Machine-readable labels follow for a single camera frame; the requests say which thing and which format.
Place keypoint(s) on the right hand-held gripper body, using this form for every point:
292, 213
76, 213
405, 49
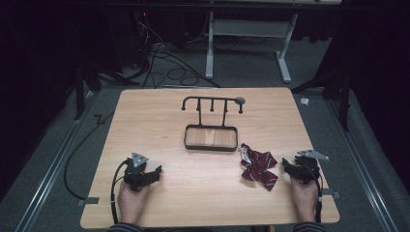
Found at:
307, 167

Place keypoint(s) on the red striped bow tie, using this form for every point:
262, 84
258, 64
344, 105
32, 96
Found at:
257, 167

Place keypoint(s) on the grey tape strip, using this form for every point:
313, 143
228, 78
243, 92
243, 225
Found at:
332, 193
87, 201

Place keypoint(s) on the crumpled white paper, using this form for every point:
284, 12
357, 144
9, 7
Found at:
305, 101

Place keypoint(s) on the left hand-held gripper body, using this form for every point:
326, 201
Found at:
136, 175

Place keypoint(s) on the black metal stand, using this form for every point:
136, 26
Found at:
345, 103
79, 96

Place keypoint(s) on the black metal hook rack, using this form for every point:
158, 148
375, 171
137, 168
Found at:
211, 138

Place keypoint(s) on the metal floor rail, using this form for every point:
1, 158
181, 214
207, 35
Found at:
364, 170
53, 167

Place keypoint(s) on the white desk frame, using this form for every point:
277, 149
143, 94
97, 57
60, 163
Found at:
248, 28

